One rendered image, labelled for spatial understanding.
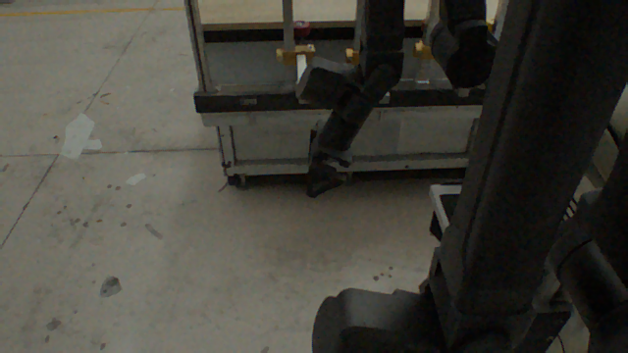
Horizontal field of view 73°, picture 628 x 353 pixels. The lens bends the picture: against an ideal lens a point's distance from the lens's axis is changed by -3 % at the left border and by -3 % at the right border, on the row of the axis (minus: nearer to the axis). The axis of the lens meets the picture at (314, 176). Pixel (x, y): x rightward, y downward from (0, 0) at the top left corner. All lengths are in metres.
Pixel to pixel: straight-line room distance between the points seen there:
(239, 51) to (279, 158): 0.60
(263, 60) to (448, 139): 0.99
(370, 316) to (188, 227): 1.83
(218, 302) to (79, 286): 0.60
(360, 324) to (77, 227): 2.08
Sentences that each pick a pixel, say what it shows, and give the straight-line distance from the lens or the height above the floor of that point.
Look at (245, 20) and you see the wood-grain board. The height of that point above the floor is 0.90.
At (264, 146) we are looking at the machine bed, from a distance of 2.14.
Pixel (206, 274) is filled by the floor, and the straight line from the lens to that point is 1.96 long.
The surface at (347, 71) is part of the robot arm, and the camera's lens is 0.71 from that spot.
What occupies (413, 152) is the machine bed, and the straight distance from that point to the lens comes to 2.25.
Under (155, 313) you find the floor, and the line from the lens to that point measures 1.90.
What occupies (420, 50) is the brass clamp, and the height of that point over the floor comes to 0.85.
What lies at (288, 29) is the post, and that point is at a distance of 1.58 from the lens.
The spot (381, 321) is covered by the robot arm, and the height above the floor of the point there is 1.22.
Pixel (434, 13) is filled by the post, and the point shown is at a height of 0.98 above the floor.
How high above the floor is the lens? 1.52
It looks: 41 degrees down
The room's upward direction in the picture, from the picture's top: straight up
